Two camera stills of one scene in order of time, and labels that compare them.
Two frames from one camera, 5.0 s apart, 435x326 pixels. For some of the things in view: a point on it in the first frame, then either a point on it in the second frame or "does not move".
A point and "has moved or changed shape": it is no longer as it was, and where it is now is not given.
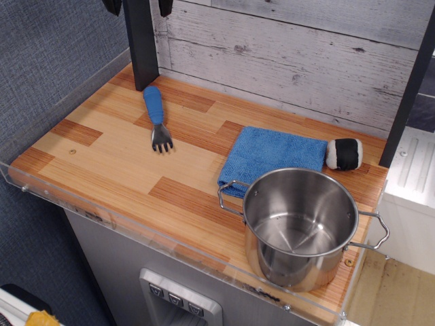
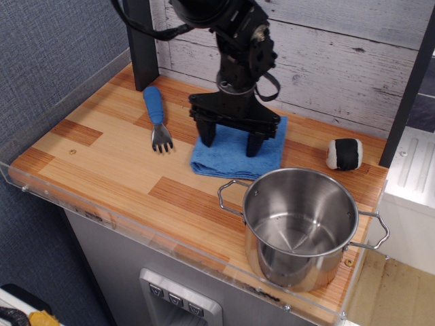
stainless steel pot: x=298 y=223 does not move
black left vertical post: x=138 y=17 does not move
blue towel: x=245 y=153 has moved or changed shape
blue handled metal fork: x=160 y=136 does not move
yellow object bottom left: x=41 y=318 does not move
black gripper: x=113 y=6 -> x=234 y=104
